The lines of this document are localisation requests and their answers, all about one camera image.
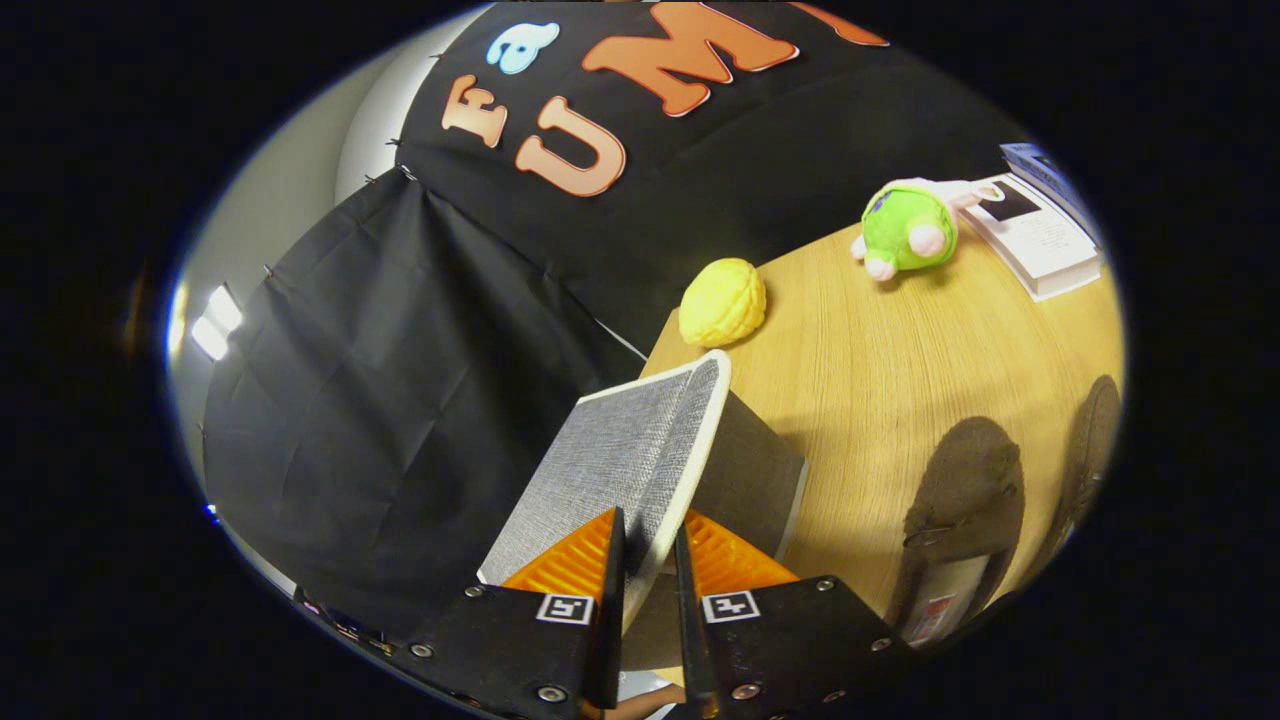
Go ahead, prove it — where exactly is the brown fuzzy shoe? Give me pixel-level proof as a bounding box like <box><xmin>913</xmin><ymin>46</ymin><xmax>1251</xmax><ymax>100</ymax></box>
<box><xmin>890</xmin><ymin>417</ymin><xmax>1026</xmax><ymax>646</ymax></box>
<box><xmin>1040</xmin><ymin>375</ymin><xmax>1123</xmax><ymax>561</ymax></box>

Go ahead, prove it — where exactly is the green and pink plush toy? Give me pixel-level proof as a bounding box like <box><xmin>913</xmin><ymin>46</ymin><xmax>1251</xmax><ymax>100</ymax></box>
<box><xmin>850</xmin><ymin>178</ymin><xmax>1001</xmax><ymax>283</ymax></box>

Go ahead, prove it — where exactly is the yellow plush toy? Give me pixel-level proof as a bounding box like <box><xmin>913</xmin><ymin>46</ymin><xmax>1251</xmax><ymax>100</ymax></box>
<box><xmin>678</xmin><ymin>258</ymin><xmax>768</xmax><ymax>349</ymax></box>

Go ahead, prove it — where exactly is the ceiling light panel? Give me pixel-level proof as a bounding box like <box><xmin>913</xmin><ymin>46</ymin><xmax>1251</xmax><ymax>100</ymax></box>
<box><xmin>190</xmin><ymin>283</ymin><xmax>245</xmax><ymax>363</ymax></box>

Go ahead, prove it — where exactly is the blue cover book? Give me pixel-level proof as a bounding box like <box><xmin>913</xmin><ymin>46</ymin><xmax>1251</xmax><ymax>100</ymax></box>
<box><xmin>1000</xmin><ymin>142</ymin><xmax>1101</xmax><ymax>246</ymax></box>

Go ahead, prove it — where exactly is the white book with dark photo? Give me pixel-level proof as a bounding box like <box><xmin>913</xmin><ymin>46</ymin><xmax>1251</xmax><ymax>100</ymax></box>
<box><xmin>965</xmin><ymin>173</ymin><xmax>1106</xmax><ymax>303</ymax></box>

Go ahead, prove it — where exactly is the grey fabric storage box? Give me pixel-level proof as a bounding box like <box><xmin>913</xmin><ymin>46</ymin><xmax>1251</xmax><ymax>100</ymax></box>
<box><xmin>478</xmin><ymin>350</ymin><xmax>809</xmax><ymax>673</ymax></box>

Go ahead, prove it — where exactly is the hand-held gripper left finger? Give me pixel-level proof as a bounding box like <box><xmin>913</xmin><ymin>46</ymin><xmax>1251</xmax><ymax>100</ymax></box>
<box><xmin>395</xmin><ymin>507</ymin><xmax>628</xmax><ymax>720</ymax></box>

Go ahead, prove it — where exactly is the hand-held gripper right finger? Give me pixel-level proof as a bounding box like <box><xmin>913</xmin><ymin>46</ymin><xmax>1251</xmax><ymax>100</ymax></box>
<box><xmin>673</xmin><ymin>510</ymin><xmax>911</xmax><ymax>720</ymax></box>

